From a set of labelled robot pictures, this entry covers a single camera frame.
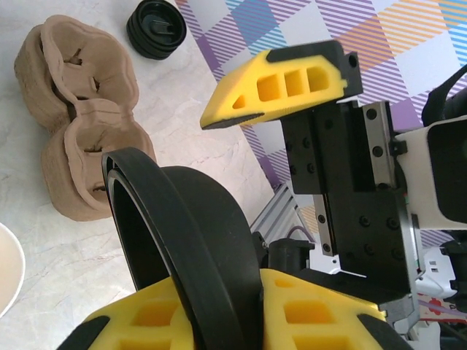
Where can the aluminium side rail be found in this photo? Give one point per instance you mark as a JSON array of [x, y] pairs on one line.
[[277, 211]]

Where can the brown pulp cup carrier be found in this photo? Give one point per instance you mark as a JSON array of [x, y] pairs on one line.
[[109, 120], [54, 182]]

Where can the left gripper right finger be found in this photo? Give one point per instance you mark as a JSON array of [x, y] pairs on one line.
[[310, 324]]

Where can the green paper cup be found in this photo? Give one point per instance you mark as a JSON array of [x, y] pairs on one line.
[[9, 270]]

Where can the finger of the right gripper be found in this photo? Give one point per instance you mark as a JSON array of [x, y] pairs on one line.
[[292, 255], [292, 87]]

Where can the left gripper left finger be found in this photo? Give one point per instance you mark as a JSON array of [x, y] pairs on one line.
[[146, 321]]

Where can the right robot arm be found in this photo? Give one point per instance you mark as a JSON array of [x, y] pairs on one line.
[[438, 280]]

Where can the black plastic cup lid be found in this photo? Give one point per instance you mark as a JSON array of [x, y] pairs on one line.
[[219, 237], [157, 22], [146, 53]]

